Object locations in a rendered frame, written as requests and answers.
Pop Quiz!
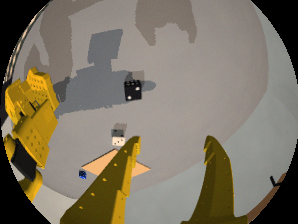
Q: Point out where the orange mat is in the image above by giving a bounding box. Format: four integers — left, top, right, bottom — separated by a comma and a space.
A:
82, 149, 151, 177

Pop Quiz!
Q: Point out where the black die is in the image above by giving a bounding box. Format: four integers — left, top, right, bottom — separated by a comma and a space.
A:
124, 80, 142, 101

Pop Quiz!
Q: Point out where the white die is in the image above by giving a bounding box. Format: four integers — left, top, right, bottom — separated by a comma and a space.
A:
112, 129, 125, 146

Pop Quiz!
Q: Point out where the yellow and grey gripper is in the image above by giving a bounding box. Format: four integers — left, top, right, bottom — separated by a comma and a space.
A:
60, 135, 248, 224

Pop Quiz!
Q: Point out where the blue die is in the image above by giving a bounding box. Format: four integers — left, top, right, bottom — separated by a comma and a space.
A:
79, 171, 86, 179

